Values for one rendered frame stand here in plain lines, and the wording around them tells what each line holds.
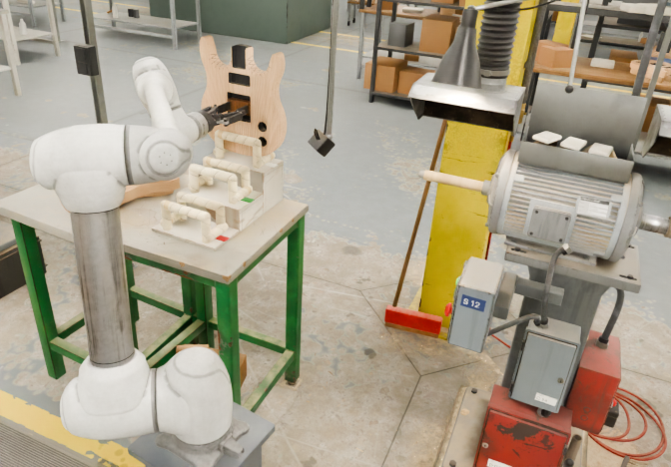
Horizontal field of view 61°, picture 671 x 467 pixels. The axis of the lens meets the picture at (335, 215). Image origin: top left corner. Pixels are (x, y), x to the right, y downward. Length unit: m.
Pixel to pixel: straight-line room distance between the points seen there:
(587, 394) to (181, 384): 1.21
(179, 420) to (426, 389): 1.57
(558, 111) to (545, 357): 0.70
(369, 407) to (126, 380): 1.48
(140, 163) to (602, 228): 1.16
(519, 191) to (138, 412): 1.13
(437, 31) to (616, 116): 4.98
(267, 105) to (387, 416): 1.46
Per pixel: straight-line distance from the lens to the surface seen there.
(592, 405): 2.01
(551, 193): 1.64
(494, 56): 1.69
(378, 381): 2.82
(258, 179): 2.12
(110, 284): 1.37
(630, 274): 1.75
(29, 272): 2.66
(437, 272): 2.98
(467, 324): 1.58
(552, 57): 5.29
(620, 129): 1.76
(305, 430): 2.60
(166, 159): 1.23
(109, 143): 1.27
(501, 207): 1.65
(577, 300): 1.79
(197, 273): 1.89
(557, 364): 1.80
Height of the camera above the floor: 1.95
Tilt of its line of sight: 28 degrees down
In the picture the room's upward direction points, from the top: 4 degrees clockwise
